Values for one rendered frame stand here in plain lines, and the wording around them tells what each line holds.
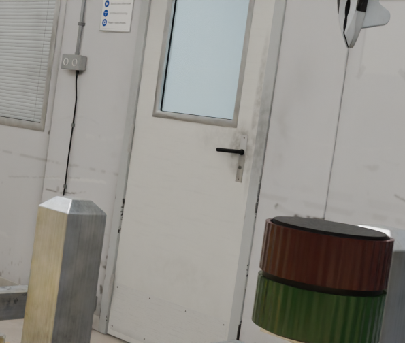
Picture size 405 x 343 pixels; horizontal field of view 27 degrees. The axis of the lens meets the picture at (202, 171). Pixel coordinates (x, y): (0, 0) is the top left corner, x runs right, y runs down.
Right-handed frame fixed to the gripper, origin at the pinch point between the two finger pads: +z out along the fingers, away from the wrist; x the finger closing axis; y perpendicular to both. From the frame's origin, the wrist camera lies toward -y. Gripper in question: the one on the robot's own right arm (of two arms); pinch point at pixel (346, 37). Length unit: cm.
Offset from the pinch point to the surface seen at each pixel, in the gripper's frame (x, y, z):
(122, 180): 330, 35, 49
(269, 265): -77, -37, 21
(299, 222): -76, -36, 19
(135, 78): 330, 35, -5
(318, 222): -76, -35, 19
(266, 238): -77, -37, 20
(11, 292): -21, -44, 36
